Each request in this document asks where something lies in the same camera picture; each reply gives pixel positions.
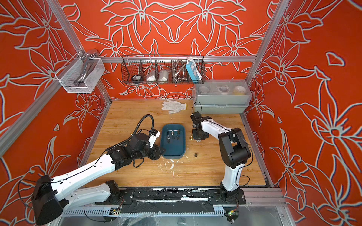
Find black wire wall basket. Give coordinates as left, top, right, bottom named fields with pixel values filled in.
left=121, top=54, right=206, bottom=85

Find white bag in basket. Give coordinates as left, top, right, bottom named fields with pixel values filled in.
left=146, top=70, right=156, bottom=82
left=158, top=70, right=170, bottom=84

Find grey lidded storage container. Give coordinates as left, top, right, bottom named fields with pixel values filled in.
left=192, top=80, right=252, bottom=115

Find metal tongs in basket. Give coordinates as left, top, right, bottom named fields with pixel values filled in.
left=172, top=60, right=186, bottom=82

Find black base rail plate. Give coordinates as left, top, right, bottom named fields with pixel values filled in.
left=95, top=186, right=246, bottom=215

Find metal tool in clear bin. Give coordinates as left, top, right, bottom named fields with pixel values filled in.
left=76, top=49, right=99, bottom=87

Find teal plastic storage box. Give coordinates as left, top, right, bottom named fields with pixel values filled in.
left=160, top=124, right=186, bottom=159

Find clear plastic wall bin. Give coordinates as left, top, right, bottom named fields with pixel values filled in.
left=56, top=58, right=105, bottom=94

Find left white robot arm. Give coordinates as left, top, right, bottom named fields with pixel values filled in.
left=31, top=129, right=164, bottom=226

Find white knit glove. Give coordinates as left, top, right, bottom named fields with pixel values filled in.
left=161, top=99, right=187, bottom=114

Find black item in basket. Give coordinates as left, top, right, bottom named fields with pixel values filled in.
left=131, top=74, right=143, bottom=84

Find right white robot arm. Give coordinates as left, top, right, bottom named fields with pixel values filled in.
left=190, top=112, right=252, bottom=203

